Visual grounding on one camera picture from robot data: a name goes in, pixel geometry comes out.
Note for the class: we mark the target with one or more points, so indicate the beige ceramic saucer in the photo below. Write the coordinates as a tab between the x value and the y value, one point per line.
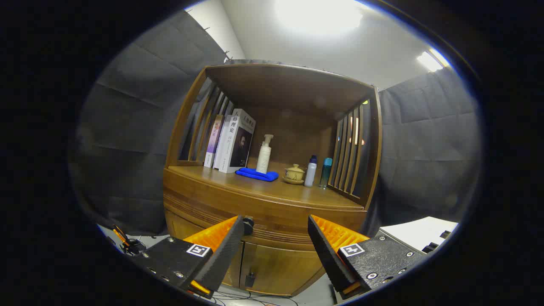
293	182

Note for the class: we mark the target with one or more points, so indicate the blue folded cloth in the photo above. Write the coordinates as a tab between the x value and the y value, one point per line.
255	174

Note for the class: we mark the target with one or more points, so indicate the beige lidded tea bowl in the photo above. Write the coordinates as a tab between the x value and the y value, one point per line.
294	172

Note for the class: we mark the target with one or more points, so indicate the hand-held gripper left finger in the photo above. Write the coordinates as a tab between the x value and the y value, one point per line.
225	255

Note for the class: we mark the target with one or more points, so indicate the white bottle with blue cap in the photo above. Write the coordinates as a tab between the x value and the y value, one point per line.
310	174

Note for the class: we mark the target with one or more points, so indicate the white book with portrait cover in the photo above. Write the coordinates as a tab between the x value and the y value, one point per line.
240	144

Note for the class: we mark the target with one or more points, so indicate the wooden drawer with black knob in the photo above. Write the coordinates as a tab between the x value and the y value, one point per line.
276	221

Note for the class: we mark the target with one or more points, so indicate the purple book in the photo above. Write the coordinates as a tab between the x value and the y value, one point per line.
212	144

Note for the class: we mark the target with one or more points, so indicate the orange black tool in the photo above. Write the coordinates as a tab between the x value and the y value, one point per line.
121	236

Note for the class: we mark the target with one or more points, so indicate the thin white book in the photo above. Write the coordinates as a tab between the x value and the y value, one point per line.
223	148

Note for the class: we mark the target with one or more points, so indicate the wooden countertop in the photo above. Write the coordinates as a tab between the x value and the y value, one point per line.
272	191

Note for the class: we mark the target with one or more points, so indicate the wooden cabinet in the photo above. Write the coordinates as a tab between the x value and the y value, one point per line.
280	85

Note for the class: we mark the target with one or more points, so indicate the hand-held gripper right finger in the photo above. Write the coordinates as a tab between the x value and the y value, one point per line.
325	255

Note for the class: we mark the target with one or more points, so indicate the black backdrop cloth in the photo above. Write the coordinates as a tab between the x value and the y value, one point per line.
425	148
127	127

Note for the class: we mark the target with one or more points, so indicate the white pump bottle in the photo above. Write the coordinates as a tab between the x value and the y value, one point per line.
263	159

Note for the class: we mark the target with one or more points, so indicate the white grey appliance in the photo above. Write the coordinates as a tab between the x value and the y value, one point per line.
416	231

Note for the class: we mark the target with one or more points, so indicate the teal bottle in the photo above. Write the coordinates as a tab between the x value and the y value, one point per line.
325	174

